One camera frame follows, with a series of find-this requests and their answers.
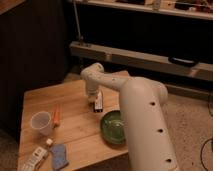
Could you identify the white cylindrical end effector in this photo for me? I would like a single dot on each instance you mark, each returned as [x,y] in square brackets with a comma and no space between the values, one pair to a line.
[92,91]

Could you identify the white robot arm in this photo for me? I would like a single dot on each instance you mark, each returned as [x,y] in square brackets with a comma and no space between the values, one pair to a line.
[140,101]

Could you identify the green bowl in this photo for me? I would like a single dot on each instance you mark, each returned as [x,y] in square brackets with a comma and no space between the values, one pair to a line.
[112,128]

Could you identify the vertical metal pole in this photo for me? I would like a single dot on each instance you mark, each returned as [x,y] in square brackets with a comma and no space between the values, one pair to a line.
[80,38]

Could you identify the orange marker pen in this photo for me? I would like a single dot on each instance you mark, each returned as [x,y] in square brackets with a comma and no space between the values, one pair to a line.
[56,117]

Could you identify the clear plastic cup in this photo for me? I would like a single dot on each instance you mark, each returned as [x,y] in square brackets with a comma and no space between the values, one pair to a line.
[42,122]

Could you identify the small white cube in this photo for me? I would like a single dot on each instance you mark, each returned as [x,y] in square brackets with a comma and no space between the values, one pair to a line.
[49,142]

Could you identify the blue cloth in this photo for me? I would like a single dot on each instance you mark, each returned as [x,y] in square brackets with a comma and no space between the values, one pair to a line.
[59,159]

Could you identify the grey metal rail beam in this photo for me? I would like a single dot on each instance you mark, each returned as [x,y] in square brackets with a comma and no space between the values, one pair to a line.
[141,60]

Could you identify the black handle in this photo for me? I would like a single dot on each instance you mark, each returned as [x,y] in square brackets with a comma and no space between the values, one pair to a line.
[182,62]

